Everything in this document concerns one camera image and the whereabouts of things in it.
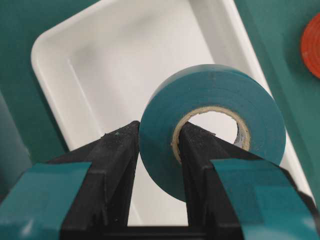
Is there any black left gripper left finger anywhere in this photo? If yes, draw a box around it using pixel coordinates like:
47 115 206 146
47 120 140 240

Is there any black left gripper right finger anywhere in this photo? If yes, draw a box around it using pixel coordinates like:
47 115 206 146
179 123 315 240

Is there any green tape roll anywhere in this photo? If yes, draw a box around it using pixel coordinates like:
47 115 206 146
139 64 286 201

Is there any red tape roll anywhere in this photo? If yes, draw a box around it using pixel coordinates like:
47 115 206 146
300 12 320 79

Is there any white plastic case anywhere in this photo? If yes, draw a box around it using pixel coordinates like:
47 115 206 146
30 0 316 227

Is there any green cloth mat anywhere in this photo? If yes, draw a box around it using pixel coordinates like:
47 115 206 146
0 0 320 196

